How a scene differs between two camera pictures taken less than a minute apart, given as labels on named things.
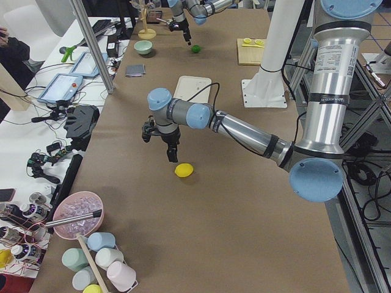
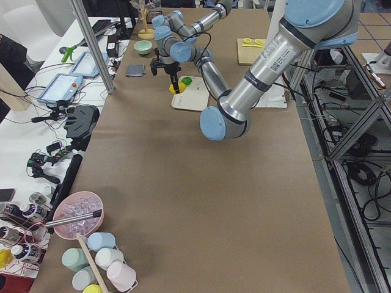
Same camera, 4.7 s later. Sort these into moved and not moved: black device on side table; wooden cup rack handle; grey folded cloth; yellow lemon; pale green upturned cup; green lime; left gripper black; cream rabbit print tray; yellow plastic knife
Moved: yellow lemon; green lime; left gripper black
Not moved: wooden cup rack handle; pale green upturned cup; yellow plastic knife; grey folded cloth; cream rabbit print tray; black device on side table
